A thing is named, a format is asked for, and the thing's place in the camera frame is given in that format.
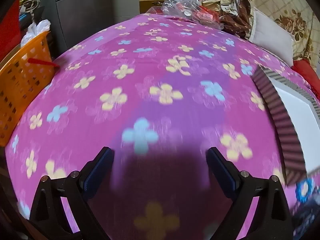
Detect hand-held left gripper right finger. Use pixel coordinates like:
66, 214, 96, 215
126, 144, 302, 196
206, 147, 293, 240

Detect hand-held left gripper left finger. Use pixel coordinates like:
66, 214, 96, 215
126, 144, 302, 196
29, 146, 115, 240

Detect blue bead bracelet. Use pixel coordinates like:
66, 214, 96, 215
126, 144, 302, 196
295, 179, 316, 203

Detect striped cardboard tray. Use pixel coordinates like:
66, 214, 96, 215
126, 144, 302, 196
251, 65, 320, 185

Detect pink floral blanket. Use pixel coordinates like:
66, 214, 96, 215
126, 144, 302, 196
5, 14, 320, 240

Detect orange plastic basket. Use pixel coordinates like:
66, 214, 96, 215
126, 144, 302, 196
0, 31, 57, 147

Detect red plastic stick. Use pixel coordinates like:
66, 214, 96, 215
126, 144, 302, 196
27, 58, 60, 68

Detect red pillow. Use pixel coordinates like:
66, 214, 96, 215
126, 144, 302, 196
291, 59, 318, 85

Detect white pillow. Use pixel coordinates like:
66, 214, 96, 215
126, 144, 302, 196
250, 7, 295, 65

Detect brown patterned quilt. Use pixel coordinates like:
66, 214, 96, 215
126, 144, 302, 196
219, 0, 253, 39

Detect white plastic bag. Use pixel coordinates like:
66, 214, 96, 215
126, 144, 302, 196
20, 19, 52, 47

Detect grey refrigerator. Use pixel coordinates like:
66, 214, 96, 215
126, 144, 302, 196
40, 0, 115, 55

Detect cream rose-print quilt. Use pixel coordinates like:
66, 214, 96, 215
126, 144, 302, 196
222, 0, 320, 70

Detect red box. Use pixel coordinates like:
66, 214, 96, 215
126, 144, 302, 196
0, 0, 21, 63

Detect clear plastic bags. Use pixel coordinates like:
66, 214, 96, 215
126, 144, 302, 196
161, 0, 224, 29

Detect beige refrigerator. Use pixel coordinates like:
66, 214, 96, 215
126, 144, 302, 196
110, 0, 141, 23

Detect patterned cloth bag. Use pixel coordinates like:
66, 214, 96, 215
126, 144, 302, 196
19, 0, 42, 23

